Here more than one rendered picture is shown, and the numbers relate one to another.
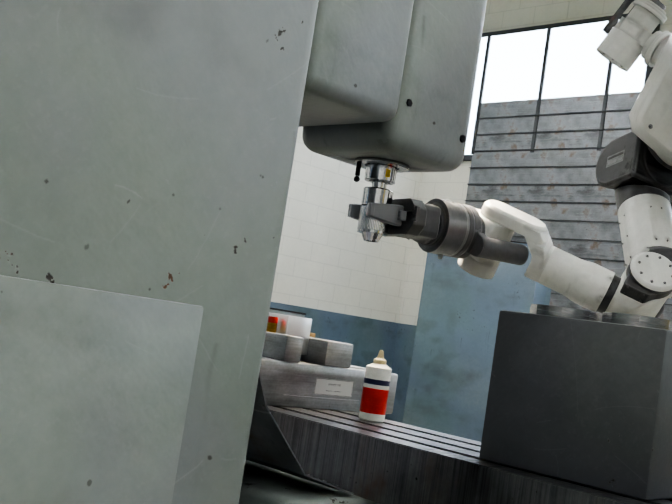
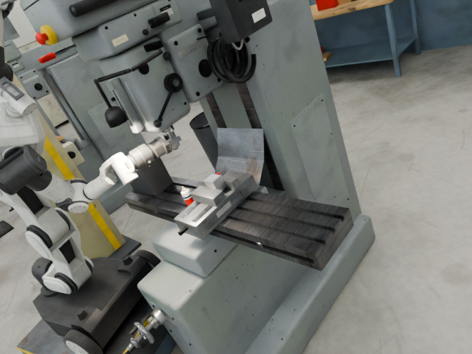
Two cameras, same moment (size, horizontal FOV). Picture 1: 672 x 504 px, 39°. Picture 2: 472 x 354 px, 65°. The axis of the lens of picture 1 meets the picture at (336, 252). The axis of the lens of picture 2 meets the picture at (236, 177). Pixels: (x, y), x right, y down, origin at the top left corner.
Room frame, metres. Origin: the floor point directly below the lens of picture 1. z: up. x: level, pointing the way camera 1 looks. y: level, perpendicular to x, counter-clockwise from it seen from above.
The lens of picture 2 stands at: (2.92, 0.33, 1.74)
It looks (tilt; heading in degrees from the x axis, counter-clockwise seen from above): 28 degrees down; 187
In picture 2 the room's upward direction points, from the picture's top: 23 degrees counter-clockwise
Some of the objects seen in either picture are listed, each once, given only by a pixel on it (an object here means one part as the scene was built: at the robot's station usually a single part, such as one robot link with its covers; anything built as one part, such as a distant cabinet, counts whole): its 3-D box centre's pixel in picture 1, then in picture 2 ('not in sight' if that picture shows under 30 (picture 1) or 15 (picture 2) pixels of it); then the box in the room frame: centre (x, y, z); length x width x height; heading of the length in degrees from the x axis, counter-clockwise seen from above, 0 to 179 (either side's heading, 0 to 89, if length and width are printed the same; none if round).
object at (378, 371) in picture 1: (376, 384); (187, 196); (1.49, -0.09, 0.97); 0.04 x 0.04 x 0.11
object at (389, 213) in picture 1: (386, 212); not in sight; (1.44, -0.07, 1.23); 0.06 x 0.02 x 0.03; 120
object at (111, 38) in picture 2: not in sight; (127, 29); (1.44, -0.02, 1.68); 0.34 x 0.24 x 0.10; 134
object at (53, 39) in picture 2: not in sight; (48, 35); (1.63, -0.21, 1.76); 0.06 x 0.02 x 0.06; 44
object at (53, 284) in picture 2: not in sight; (69, 272); (1.33, -0.94, 0.68); 0.21 x 0.20 x 0.13; 59
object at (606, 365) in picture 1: (592, 395); (145, 171); (1.17, -0.33, 1.02); 0.22 x 0.12 x 0.20; 46
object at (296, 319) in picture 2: not in sight; (283, 281); (1.29, 0.13, 0.10); 1.20 x 0.60 x 0.20; 134
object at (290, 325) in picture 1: (285, 333); (215, 183); (1.58, 0.06, 1.03); 0.06 x 0.05 x 0.06; 43
